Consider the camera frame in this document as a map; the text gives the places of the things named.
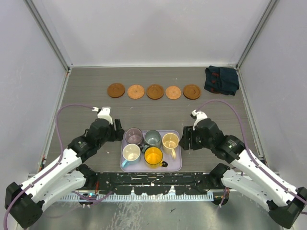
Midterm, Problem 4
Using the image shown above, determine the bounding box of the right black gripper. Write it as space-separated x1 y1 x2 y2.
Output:
178 126 213 150

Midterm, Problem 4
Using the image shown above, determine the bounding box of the dark wooden coaster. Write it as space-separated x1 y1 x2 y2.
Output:
183 84 201 100
146 84 164 100
107 83 125 98

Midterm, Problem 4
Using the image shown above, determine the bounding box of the woven rattan coaster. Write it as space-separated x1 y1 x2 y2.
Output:
127 84 145 99
165 86 181 100

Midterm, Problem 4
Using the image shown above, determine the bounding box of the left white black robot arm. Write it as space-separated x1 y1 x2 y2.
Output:
3 118 124 230

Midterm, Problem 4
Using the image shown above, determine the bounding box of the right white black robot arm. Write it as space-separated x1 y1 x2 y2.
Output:
179 118 307 229

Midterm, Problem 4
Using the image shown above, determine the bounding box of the purple glass cup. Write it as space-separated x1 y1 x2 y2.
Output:
124 127 143 146

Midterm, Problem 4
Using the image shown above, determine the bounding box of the cream yellow mug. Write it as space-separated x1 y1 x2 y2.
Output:
162 133 179 160

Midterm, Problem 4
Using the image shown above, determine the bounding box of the lilac plastic tray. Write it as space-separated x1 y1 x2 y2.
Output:
120 130 183 173

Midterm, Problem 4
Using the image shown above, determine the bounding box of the grey ceramic mug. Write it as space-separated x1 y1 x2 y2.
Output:
143 130 162 148

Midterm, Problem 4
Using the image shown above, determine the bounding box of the yellow glass mug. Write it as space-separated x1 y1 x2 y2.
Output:
144 147 168 169

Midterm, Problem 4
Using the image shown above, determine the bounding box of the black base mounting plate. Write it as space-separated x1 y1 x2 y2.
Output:
82 172 224 196

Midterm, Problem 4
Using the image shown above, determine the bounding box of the dark blue folded cloth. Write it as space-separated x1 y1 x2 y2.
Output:
204 66 239 96

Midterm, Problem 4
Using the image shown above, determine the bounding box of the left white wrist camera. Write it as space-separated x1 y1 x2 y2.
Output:
92 107 113 125

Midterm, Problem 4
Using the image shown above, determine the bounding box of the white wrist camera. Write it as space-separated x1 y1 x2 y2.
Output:
92 107 113 125
190 110 208 130

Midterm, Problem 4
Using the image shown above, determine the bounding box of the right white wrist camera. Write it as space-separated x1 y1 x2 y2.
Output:
190 110 208 130

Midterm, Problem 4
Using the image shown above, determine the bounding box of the white mug blue handle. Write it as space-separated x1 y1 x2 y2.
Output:
121 144 141 168

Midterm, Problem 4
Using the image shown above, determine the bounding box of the aluminium front rail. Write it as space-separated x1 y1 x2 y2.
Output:
27 171 280 192

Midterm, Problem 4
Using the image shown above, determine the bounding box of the slotted cable duct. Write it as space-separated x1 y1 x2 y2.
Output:
57 193 214 202

